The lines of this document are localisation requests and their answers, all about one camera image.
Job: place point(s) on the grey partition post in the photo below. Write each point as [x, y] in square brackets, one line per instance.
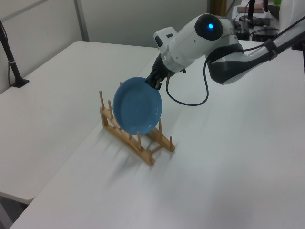
[81, 21]

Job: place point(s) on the wooden plate rack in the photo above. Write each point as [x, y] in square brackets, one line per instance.
[143, 155]

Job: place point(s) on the blue round plate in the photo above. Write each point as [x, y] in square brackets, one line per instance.
[135, 107]

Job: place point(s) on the green object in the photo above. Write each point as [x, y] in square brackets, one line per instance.
[277, 2]

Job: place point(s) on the white appliance housing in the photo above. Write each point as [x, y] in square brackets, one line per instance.
[289, 12]

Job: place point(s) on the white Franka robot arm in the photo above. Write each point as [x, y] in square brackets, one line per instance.
[190, 43]

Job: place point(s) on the black camera pole with base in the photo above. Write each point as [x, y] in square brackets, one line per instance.
[12, 62]

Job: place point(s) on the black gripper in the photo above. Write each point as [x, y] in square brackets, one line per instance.
[160, 69]

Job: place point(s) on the white rectangular table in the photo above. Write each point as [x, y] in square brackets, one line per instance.
[47, 95]

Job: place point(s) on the black monitor stand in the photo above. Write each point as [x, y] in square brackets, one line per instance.
[251, 12]

